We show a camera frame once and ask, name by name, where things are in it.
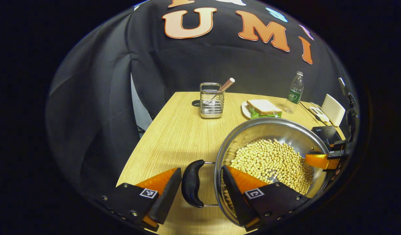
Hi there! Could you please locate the clear plastic water bottle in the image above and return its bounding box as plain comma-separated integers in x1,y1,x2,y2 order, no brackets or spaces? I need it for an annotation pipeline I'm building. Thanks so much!
284,71,304,114

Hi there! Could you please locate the black backdrop cloth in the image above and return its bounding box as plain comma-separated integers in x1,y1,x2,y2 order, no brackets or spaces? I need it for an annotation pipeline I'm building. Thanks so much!
45,0,357,198

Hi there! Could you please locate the small white plate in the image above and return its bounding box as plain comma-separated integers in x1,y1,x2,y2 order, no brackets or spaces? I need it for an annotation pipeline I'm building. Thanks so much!
241,101,254,120

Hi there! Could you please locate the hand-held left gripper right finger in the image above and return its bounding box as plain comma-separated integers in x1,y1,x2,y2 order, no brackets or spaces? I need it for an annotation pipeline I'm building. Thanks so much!
222,165,310,232

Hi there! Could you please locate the white divided dish with beans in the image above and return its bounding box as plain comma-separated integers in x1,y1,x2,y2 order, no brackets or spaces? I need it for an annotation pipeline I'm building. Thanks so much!
309,102,330,123

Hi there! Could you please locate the black induction cooktop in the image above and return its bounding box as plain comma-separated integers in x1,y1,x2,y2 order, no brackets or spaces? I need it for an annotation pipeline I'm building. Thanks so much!
311,126,343,146

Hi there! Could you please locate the steel pot with black handles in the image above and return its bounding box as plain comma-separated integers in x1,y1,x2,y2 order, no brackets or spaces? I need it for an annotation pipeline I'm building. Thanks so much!
182,117,332,227

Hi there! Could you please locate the sandwich with lettuce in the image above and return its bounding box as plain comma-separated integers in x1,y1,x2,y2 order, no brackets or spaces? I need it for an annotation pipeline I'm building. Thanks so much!
246,99,283,118

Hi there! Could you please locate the brown stick with white tip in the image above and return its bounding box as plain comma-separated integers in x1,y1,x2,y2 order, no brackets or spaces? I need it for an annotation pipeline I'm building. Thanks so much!
216,78,235,99

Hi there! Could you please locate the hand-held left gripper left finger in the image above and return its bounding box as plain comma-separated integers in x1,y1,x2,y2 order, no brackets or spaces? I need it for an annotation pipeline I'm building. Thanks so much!
101,167,182,232

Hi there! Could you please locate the metal wire utensil holder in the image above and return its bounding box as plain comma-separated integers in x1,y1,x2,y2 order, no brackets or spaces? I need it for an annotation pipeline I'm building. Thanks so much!
200,83,225,119

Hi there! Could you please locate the heap of soybeans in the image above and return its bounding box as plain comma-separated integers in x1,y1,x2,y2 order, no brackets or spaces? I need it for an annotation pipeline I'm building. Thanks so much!
224,139,315,213

